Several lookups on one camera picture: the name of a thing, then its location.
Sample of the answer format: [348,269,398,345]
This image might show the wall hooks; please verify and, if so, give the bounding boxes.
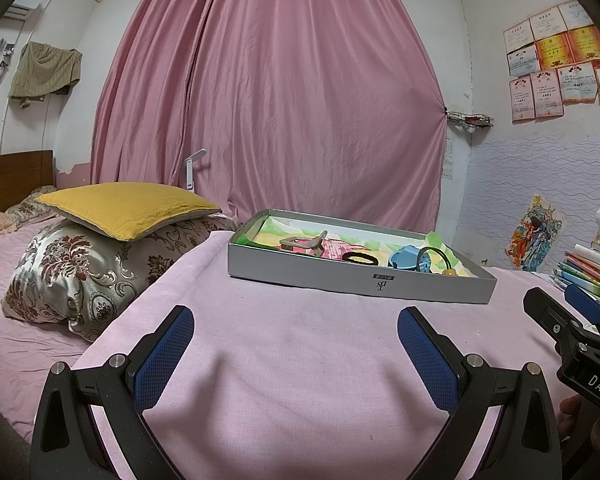
[0,38,16,81]

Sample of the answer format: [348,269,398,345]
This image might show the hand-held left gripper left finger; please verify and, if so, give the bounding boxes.
[29,305,196,480]

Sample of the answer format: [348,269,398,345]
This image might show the wire wall shelf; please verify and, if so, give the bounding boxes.
[445,107,496,134]

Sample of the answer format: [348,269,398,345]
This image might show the pink bed sheet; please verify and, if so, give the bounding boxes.
[0,220,600,480]

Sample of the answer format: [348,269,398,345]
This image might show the yellow pillow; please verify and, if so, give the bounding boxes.
[34,182,224,242]

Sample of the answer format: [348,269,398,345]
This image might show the wooden headboard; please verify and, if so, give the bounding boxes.
[0,150,55,217]

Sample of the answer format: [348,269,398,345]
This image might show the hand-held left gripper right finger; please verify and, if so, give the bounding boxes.
[397,306,564,480]

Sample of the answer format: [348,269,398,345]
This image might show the blue plastic hair clip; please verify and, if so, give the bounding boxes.
[387,245,432,271]

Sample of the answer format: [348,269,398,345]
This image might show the grey rectangular hair clip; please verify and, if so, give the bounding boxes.
[279,230,329,257]

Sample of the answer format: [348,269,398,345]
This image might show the peach floral quilt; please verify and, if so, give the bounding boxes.
[0,185,59,249]

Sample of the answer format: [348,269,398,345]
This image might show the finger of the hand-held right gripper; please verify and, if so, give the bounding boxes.
[523,287,588,356]
[564,283,600,343]

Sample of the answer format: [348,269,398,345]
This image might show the white folding lamp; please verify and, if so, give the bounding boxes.
[182,148,207,192]

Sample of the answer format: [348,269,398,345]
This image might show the grey cardboard box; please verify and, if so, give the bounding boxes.
[227,208,498,306]

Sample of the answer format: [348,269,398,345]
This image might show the pink curtain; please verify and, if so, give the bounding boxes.
[91,0,449,234]

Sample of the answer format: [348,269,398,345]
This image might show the white air conditioner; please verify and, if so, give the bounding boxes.
[2,0,49,22]

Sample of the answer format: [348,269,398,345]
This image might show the floral satin pillow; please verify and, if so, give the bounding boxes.
[1,213,242,344]

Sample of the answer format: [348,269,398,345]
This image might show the group of wall certificates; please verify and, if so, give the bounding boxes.
[502,0,600,124]

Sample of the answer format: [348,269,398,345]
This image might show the colourful printed cloth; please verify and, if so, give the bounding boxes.
[240,215,473,279]

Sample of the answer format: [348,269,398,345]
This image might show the stack of books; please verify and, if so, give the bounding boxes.
[552,242,600,312]

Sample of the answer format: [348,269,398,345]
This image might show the colourful wall sticker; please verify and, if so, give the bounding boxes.
[505,195,567,272]

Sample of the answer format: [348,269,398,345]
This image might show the person's right hand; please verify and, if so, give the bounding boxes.
[557,394,589,442]

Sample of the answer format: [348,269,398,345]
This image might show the green hanging cloth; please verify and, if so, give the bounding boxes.
[7,41,84,110]

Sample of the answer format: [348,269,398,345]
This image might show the dark thin hoop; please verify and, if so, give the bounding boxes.
[417,247,454,274]

